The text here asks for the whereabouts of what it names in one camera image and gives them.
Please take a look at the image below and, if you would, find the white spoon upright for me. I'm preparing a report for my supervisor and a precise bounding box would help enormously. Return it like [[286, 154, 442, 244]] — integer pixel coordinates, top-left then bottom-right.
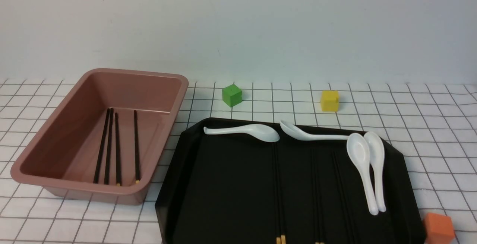
[[346, 133, 379, 215], [364, 131, 386, 212]]

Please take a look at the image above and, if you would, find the black chopstick tray right pair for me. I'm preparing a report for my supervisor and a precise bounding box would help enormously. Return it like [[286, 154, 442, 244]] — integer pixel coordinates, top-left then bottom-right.
[[318, 151, 357, 244], [310, 151, 321, 244]]

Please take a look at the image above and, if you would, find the black chopstick in bin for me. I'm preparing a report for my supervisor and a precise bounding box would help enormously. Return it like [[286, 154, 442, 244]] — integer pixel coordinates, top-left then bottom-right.
[[93, 108, 110, 184], [133, 110, 141, 184], [104, 108, 114, 185], [114, 112, 121, 186]]

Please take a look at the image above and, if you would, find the white spoon upright left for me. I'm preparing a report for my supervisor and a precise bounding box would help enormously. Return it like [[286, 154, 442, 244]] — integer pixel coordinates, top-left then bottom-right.
[[346, 133, 379, 215]]

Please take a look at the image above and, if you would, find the black chopstick in bin rightmost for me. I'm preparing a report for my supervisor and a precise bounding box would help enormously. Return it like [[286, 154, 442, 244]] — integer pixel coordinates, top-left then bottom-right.
[[133, 110, 141, 184]]

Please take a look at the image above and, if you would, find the black chopstick tray pair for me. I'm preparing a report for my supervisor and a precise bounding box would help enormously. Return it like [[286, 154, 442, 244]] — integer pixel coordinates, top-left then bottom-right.
[[318, 151, 357, 244], [273, 143, 286, 244], [310, 151, 321, 244], [271, 143, 281, 244]]

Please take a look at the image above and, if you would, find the white spoon upright right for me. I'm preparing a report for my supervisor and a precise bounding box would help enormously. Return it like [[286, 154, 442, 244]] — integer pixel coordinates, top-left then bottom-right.
[[364, 131, 386, 212]]

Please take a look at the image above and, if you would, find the pink rectangular plastic bin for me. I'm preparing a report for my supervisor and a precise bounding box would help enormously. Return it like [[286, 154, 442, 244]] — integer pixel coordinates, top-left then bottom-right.
[[10, 69, 189, 205]]

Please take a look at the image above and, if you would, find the black chopstick tray left pair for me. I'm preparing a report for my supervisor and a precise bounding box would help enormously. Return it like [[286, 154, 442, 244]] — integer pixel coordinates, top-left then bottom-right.
[[271, 143, 281, 244], [273, 143, 286, 244]]

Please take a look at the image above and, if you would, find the white spoon far left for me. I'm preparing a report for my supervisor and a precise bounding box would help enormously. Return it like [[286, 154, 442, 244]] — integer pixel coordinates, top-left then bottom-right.
[[203, 124, 280, 143]]

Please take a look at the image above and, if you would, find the white spoon horizontal middle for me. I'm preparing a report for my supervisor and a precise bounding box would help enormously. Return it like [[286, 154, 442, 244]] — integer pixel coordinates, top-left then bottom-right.
[[280, 120, 349, 142]]

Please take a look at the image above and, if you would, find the yellow cube block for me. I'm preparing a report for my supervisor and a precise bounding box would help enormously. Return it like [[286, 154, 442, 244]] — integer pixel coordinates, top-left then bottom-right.
[[320, 90, 339, 112]]

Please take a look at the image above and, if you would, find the black rectangular serving tray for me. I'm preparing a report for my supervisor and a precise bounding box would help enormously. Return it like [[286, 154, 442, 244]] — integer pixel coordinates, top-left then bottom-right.
[[155, 118, 427, 244]]

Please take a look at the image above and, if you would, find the green cube block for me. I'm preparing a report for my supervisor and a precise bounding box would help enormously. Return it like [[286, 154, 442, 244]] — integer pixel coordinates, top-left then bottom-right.
[[222, 84, 243, 108]]

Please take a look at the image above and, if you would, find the black chopstick in bin leftmost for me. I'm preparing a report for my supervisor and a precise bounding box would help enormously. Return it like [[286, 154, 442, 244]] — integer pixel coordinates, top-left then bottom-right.
[[93, 108, 110, 184]]

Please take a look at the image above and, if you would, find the orange cube block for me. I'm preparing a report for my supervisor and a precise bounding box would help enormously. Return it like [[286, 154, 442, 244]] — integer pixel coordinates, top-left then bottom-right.
[[423, 212, 455, 244]]

